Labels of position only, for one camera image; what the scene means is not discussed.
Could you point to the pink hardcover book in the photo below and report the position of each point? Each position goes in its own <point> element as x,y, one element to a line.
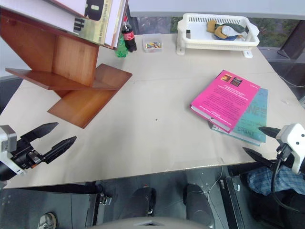
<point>224,100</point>

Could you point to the black flat bar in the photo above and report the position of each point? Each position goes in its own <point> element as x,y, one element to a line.
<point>232,202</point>

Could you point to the items in basket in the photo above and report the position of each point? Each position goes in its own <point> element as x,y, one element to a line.
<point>232,29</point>

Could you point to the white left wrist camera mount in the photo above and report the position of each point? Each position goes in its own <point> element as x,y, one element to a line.
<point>6,140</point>

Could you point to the teal hardcover book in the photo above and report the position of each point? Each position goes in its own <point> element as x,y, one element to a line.
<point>255,119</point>

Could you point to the mustard yellow cloth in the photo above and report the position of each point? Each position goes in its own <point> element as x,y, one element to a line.
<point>214,28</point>

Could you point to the dark rounded robot foot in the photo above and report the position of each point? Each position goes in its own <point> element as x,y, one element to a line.
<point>197,205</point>

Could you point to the white plastic basket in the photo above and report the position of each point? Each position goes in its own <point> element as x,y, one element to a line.
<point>190,40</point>

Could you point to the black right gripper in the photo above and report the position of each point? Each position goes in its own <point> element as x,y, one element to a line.
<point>286,156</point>

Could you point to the small cola bottle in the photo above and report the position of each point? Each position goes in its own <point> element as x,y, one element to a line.
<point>129,38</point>

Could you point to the thick white-paged book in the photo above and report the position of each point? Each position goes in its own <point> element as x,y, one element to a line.
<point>116,21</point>

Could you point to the wooden book stand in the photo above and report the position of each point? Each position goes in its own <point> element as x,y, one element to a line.
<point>71,59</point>

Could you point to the clear box of colourful pieces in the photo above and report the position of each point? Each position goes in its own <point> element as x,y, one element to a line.
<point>152,44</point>

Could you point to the grey sneaker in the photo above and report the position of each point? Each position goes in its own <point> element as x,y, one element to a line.
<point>47,220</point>

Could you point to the metal table leg bracket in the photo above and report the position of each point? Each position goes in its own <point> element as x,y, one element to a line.
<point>103,195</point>

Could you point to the dark metal post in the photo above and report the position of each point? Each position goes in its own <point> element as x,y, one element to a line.
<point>294,40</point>

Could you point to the grey robot torso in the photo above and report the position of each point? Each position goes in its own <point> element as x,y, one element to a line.
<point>152,223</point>

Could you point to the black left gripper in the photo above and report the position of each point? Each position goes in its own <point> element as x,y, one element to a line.
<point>25,156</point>

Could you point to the blue plaid cloth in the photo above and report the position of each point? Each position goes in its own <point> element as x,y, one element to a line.
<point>259,181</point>

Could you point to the small green soda bottle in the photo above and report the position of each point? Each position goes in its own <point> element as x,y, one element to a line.
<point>121,48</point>

